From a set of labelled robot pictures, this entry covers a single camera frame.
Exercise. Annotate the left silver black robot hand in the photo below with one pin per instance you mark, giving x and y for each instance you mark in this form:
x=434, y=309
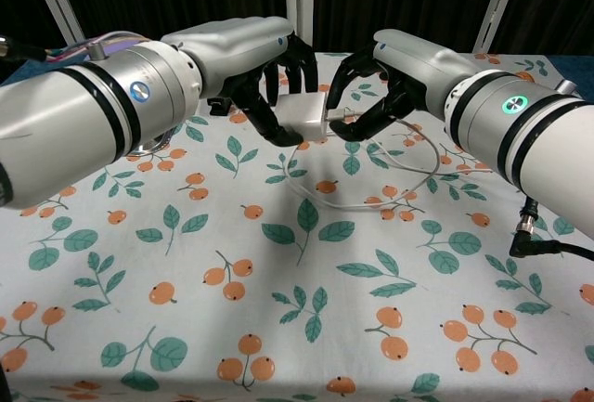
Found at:
x=232, y=49

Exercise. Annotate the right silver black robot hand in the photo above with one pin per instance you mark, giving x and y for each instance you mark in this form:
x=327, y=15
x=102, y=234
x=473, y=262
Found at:
x=417, y=68

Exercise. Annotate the white power adapter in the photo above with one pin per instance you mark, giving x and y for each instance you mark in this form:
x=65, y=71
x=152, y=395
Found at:
x=304, y=112

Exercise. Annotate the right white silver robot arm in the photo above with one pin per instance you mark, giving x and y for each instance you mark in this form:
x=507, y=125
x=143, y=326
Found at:
x=524, y=133

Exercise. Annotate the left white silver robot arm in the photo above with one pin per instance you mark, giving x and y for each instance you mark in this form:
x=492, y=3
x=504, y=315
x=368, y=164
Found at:
x=83, y=119

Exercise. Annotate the silver metal tray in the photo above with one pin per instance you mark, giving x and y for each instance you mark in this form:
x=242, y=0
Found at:
x=153, y=149

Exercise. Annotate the floral leaf fruit tablecloth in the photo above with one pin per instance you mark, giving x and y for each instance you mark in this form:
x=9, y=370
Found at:
x=297, y=281

